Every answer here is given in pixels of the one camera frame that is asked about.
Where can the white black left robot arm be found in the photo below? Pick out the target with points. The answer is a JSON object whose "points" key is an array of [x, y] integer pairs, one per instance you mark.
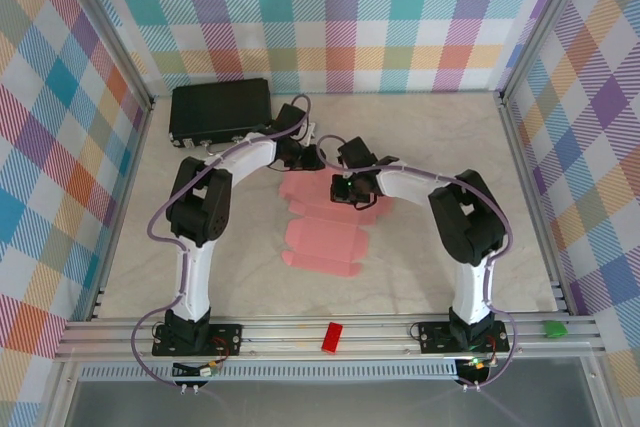
{"points": [[192, 272]]}

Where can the black carrying case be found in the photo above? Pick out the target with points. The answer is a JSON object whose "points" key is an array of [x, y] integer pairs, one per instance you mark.
{"points": [[217, 107]]}

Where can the aluminium side frame rail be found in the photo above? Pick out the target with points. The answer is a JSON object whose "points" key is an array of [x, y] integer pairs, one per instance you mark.
{"points": [[532, 207], [125, 207]]}

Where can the pink paper box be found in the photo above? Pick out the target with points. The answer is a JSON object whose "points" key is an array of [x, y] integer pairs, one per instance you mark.
{"points": [[325, 242]]}

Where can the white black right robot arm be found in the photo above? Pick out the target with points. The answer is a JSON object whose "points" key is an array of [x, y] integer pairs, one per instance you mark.
{"points": [[472, 287]]}

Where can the green toy piece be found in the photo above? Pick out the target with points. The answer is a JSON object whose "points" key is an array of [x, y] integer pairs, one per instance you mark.
{"points": [[555, 329]]}

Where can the large red toy brick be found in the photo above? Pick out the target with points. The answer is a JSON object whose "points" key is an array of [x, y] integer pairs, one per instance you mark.
{"points": [[332, 336]]}

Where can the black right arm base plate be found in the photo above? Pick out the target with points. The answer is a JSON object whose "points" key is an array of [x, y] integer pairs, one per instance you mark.
{"points": [[432, 334]]}

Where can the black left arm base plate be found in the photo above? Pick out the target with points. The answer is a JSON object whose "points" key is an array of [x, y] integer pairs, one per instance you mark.
{"points": [[227, 337]]}

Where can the aluminium frame post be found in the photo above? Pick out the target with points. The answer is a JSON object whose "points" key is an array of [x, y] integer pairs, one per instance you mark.
{"points": [[107, 27], [547, 22]]}

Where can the aluminium base frame rail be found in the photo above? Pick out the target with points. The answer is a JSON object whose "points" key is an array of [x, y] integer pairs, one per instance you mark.
{"points": [[285, 332]]}

